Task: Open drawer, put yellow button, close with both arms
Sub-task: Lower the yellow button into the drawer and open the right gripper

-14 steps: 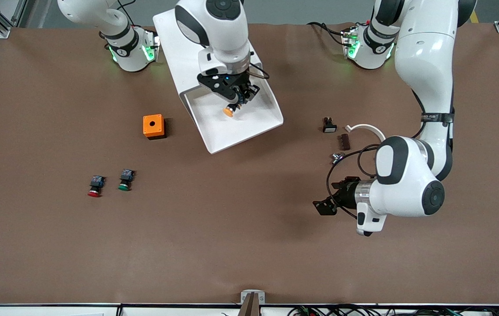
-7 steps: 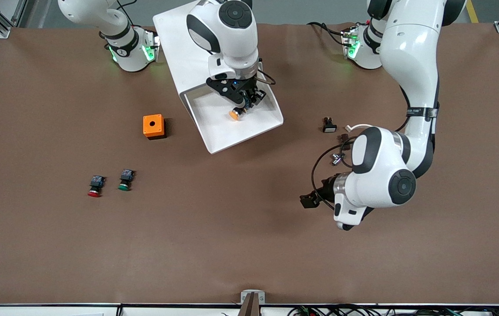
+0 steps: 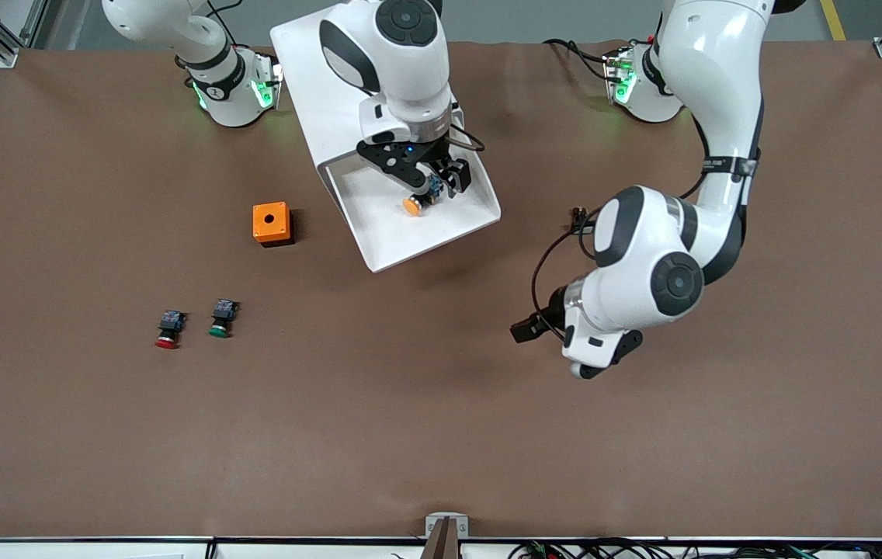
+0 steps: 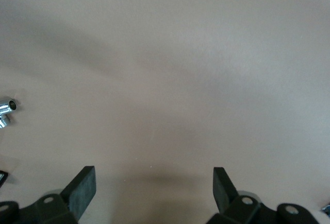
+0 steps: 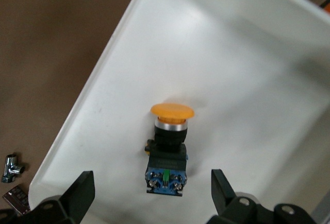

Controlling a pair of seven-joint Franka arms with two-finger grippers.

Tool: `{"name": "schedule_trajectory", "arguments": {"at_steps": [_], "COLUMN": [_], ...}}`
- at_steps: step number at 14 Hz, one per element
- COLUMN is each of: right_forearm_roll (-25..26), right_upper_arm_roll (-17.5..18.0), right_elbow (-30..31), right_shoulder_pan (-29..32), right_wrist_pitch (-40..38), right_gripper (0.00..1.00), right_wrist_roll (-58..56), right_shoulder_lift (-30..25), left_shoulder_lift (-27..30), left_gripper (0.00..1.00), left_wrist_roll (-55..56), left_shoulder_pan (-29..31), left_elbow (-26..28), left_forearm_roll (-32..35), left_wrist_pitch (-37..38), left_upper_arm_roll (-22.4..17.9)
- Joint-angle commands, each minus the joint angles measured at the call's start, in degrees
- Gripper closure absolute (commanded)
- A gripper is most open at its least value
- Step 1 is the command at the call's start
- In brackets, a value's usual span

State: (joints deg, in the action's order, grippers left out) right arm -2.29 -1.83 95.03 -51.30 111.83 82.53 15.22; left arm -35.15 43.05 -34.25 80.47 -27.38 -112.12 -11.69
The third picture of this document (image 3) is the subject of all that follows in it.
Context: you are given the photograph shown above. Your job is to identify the white drawer cabinet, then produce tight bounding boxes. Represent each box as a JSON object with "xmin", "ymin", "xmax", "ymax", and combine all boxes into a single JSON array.
[{"xmin": 269, "ymin": 4, "xmax": 464, "ymax": 175}]

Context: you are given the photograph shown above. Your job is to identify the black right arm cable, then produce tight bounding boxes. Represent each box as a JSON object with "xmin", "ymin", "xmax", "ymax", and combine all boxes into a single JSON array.
[{"xmin": 445, "ymin": 123, "xmax": 486, "ymax": 155}]

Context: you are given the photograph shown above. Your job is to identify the red push button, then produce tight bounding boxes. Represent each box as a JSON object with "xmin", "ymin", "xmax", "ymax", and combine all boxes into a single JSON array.
[{"xmin": 155, "ymin": 310, "xmax": 187, "ymax": 350}]

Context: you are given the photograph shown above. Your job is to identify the orange button enclosure box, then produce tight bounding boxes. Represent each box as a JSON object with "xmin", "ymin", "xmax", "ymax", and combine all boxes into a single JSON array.
[{"xmin": 252, "ymin": 202, "xmax": 294, "ymax": 248}]

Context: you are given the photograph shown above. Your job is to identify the yellow push button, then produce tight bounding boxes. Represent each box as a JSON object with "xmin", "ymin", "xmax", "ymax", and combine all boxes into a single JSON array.
[{"xmin": 402, "ymin": 175, "xmax": 443, "ymax": 217}]

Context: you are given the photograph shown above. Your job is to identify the white plastic drawer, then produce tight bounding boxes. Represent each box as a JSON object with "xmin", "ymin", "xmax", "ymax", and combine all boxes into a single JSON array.
[{"xmin": 323, "ymin": 148, "xmax": 502, "ymax": 274}]

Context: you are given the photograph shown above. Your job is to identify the brown table cover sheet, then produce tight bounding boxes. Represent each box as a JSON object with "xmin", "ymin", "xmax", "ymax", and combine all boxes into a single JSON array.
[{"xmin": 0, "ymin": 39, "xmax": 882, "ymax": 540}]

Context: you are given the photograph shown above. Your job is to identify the tangled black cable bundle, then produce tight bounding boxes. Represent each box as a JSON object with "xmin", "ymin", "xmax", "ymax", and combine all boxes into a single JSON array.
[{"xmin": 507, "ymin": 538, "xmax": 882, "ymax": 559}]

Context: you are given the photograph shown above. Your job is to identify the green push button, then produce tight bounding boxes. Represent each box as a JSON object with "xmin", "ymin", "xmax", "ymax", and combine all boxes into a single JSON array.
[{"xmin": 208, "ymin": 299, "xmax": 239, "ymax": 339}]

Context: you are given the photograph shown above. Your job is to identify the black base cable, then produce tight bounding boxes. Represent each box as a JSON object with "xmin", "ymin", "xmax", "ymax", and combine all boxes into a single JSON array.
[
  {"xmin": 204, "ymin": 0, "xmax": 252, "ymax": 49},
  {"xmin": 542, "ymin": 37, "xmax": 616, "ymax": 82}
]

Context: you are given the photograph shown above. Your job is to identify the grey metal mount bracket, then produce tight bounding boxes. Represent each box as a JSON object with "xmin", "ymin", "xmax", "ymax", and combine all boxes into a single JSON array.
[{"xmin": 425, "ymin": 512, "xmax": 469, "ymax": 540}]

